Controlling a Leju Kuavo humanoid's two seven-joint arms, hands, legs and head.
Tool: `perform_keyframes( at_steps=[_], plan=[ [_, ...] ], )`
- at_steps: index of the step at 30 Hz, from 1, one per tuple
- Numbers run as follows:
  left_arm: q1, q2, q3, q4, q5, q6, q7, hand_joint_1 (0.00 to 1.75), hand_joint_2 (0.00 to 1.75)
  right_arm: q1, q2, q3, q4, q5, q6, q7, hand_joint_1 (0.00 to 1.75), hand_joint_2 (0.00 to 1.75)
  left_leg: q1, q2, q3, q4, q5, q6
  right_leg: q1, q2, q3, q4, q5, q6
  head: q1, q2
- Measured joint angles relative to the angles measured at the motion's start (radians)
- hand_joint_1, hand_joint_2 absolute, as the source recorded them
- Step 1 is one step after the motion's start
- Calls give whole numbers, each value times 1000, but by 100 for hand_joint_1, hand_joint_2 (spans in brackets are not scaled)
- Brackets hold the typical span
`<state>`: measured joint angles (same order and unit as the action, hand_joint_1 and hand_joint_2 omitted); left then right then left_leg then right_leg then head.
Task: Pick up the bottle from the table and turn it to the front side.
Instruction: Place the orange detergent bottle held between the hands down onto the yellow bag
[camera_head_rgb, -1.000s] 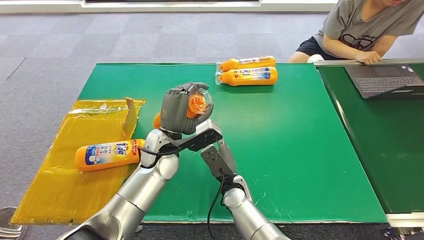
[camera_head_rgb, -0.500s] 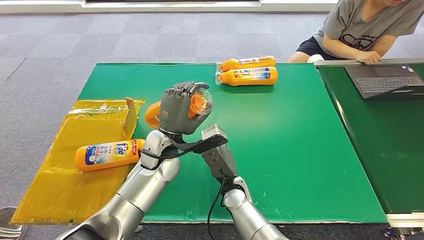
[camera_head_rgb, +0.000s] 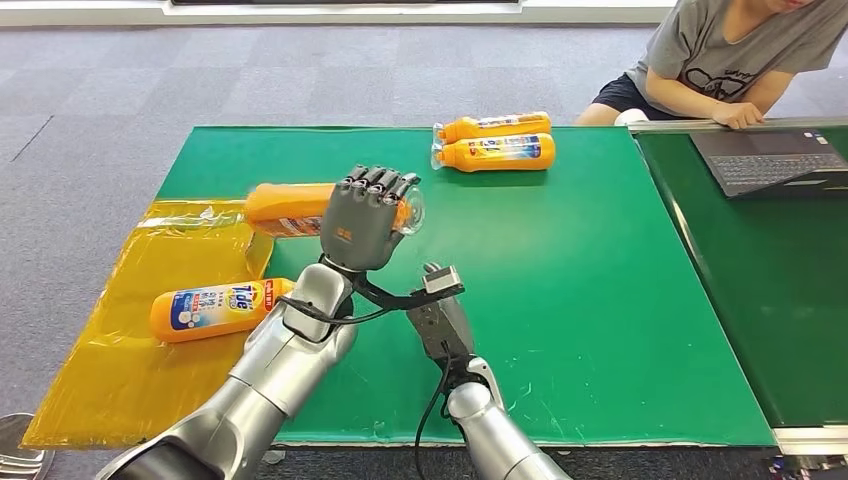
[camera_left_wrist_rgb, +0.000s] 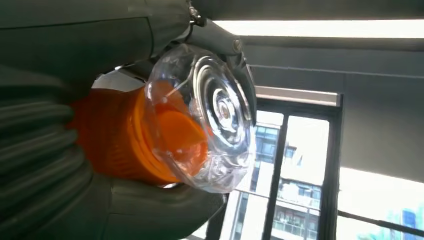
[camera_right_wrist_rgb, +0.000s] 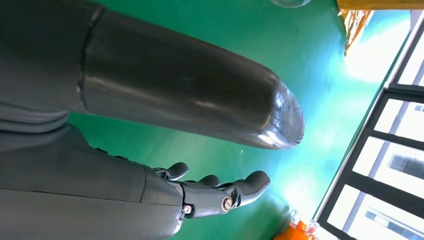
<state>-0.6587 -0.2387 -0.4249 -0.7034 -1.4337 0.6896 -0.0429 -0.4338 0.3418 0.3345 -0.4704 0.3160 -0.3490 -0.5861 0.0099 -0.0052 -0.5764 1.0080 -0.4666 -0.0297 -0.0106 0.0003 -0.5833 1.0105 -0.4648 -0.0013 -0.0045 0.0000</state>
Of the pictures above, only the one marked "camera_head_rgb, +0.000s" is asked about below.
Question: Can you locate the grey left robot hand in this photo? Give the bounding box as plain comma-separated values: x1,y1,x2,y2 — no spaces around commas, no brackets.
319,164,423,274

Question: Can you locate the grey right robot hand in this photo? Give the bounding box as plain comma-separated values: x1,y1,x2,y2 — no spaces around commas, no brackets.
405,301,432,360

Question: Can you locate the orange detergent bottle clear cap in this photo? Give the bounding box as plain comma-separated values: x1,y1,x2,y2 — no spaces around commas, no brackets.
429,132,557,174
243,181,427,239
433,111,553,146

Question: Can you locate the orange Tide detergent bottle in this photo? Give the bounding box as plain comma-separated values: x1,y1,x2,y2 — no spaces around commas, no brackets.
148,277,297,344

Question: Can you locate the large green table mat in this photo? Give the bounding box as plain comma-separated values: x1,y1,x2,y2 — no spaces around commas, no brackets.
156,125,777,447

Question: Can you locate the yellow plastic sheet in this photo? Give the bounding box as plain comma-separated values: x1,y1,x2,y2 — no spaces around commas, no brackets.
20,197,276,452

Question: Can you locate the dark green side table surface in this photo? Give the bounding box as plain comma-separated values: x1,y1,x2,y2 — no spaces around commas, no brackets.
633,127,848,429

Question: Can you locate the person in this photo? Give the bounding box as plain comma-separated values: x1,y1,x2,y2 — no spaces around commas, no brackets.
574,0,848,132

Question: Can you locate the dark grey laptop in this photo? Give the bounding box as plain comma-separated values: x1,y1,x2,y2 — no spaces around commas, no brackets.
688,129,848,200

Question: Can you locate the person's hand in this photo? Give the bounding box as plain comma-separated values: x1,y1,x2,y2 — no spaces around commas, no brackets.
709,102,765,132

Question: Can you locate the round silver metal base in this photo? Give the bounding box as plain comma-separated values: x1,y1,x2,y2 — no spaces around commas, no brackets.
0,413,56,480

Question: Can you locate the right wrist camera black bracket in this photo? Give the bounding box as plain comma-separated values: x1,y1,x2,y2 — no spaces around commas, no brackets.
410,296,477,364

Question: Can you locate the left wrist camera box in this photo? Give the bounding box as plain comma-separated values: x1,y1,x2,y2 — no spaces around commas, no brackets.
356,263,467,313

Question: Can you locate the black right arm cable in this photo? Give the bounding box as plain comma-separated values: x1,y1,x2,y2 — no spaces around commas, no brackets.
413,343,456,480

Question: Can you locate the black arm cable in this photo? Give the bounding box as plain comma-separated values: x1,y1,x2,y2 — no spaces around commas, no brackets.
413,343,456,480
276,295,393,328

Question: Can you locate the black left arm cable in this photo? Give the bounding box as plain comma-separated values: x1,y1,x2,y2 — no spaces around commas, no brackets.
276,295,393,328

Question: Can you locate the aluminium table corner rail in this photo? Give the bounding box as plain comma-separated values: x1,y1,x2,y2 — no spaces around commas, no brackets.
771,425,848,457

